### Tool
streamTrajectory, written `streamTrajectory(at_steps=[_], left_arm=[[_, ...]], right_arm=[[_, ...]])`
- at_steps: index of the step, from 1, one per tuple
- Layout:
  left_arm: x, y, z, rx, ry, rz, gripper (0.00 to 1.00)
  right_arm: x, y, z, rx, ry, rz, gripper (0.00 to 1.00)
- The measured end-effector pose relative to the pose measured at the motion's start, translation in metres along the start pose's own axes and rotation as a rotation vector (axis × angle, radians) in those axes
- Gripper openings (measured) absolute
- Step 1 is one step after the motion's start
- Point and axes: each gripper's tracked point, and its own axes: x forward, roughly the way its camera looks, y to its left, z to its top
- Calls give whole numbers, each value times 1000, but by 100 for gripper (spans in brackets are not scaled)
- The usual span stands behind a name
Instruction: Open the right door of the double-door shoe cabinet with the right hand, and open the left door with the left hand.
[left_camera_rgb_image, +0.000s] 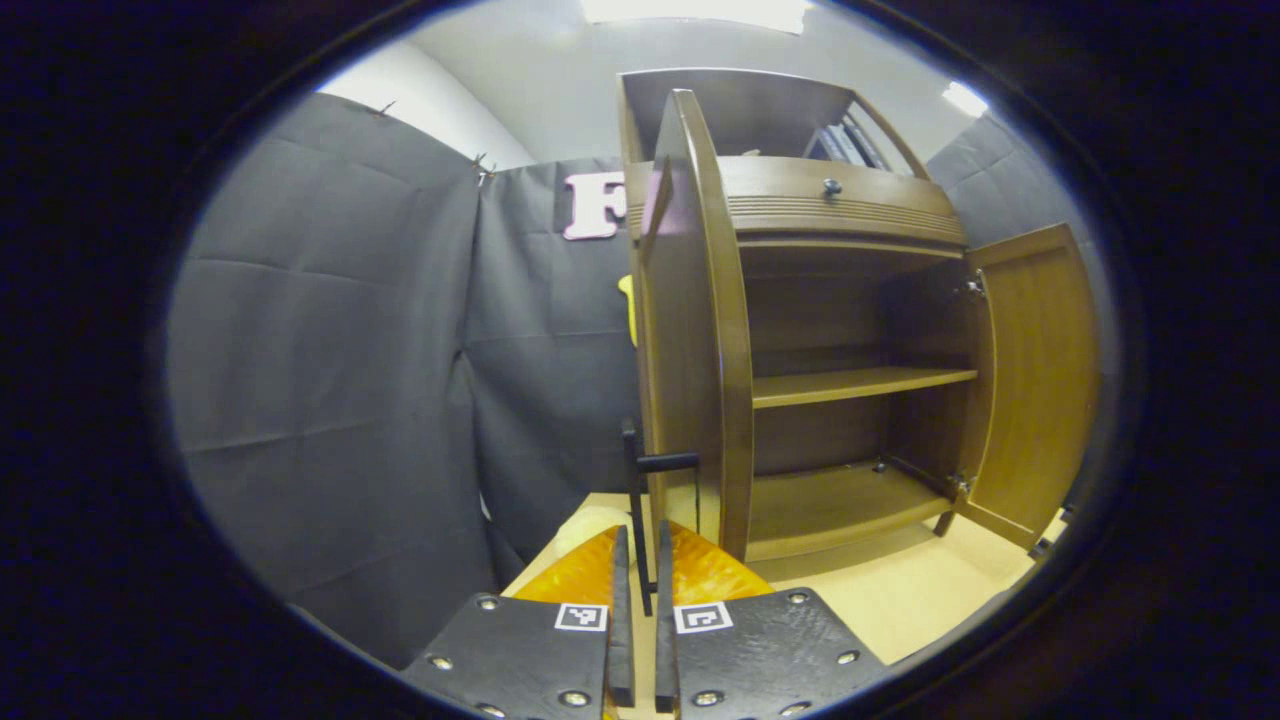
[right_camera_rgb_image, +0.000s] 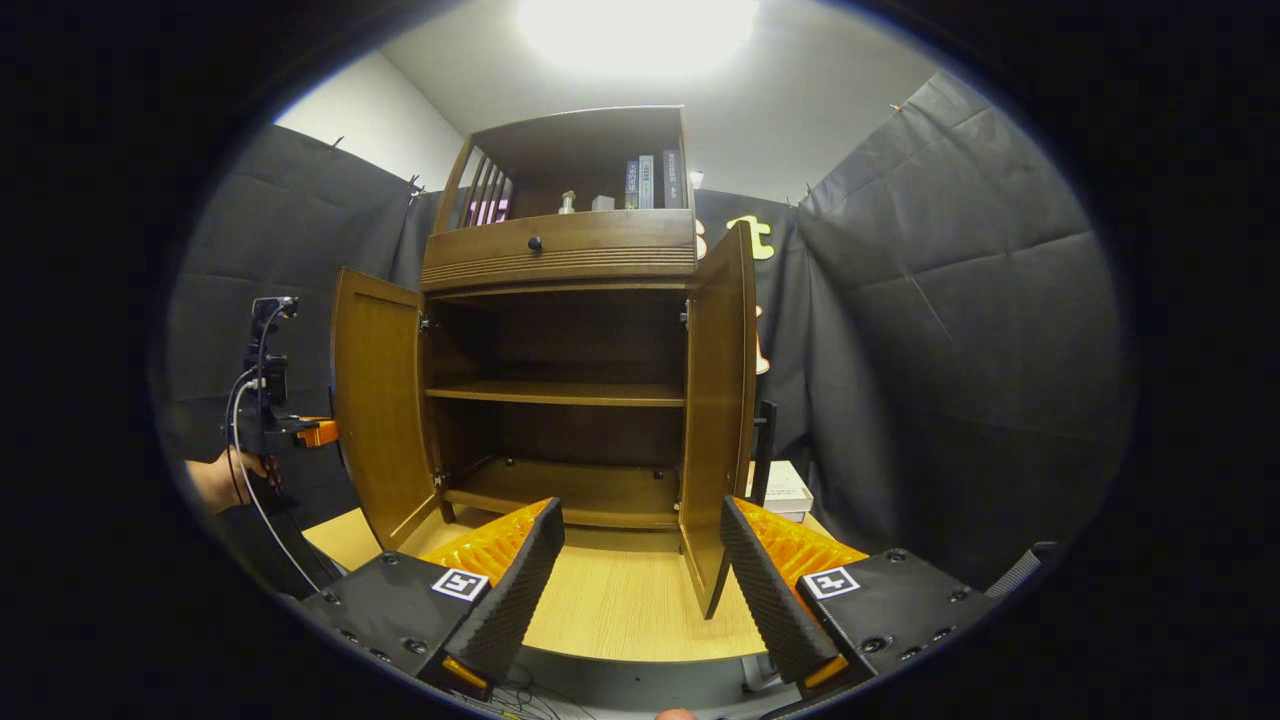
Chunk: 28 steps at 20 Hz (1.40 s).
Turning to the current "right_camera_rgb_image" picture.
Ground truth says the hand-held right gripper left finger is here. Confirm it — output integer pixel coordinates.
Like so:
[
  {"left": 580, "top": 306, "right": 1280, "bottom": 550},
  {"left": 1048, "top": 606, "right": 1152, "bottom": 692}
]
[{"left": 300, "top": 497, "right": 566, "bottom": 701}]

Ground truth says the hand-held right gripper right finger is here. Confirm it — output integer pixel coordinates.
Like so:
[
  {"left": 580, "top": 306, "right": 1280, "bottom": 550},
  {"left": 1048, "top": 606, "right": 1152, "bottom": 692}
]
[{"left": 718, "top": 495, "right": 993, "bottom": 701}]

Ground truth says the wooden cabinet door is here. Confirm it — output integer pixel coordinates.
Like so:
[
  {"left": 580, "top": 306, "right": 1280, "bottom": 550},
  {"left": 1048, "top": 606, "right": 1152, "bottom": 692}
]
[
  {"left": 678, "top": 220, "right": 779, "bottom": 621},
  {"left": 330, "top": 267, "right": 443, "bottom": 552}
]

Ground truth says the wooden double-door shoe cabinet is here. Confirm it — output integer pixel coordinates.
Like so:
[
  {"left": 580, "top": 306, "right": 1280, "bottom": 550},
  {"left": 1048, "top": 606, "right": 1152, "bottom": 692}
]
[{"left": 330, "top": 105, "right": 779, "bottom": 621}]

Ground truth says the wooden cabinet drawer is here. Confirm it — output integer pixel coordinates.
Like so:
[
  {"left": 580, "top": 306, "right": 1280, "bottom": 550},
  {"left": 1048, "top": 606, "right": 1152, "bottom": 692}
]
[{"left": 420, "top": 208, "right": 698, "bottom": 293}]

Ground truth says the beige book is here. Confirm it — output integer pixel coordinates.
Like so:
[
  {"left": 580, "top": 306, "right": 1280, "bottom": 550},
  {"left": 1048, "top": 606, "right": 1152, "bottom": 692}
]
[{"left": 745, "top": 460, "right": 815, "bottom": 516}]

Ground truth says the wooden inner shelf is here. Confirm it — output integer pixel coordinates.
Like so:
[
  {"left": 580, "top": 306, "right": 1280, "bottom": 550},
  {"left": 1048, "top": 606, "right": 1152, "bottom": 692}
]
[{"left": 425, "top": 380, "right": 688, "bottom": 408}]

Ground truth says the black backdrop cloth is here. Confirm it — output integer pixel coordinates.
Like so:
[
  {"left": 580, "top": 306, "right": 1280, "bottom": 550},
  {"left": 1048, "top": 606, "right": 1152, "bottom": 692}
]
[{"left": 165, "top": 70, "right": 1136, "bottom": 591}]

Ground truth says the ceiling light panel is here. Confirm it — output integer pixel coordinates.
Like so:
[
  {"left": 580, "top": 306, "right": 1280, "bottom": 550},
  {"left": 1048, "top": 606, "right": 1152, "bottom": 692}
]
[{"left": 517, "top": 0, "right": 761, "bottom": 77}]

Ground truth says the white cable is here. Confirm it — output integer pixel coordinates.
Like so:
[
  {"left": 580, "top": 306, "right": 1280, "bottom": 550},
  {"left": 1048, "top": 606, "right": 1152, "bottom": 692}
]
[{"left": 225, "top": 300, "right": 323, "bottom": 593}]

